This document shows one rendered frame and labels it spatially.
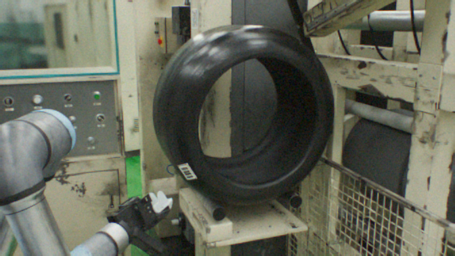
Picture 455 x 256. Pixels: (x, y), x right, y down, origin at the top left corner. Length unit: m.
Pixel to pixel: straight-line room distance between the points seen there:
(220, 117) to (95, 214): 0.78
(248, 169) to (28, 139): 1.00
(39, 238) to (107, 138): 1.21
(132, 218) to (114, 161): 0.92
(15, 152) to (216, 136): 1.00
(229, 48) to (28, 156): 0.67
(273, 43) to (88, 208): 1.19
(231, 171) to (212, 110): 0.25
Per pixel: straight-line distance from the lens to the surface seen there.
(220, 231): 1.46
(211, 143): 1.75
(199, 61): 1.31
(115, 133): 2.07
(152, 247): 1.18
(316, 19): 1.67
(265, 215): 1.66
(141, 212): 1.15
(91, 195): 2.10
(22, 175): 0.88
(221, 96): 1.72
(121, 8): 4.76
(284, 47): 1.38
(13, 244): 1.14
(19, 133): 0.91
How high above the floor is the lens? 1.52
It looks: 14 degrees down
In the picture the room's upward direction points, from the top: straight up
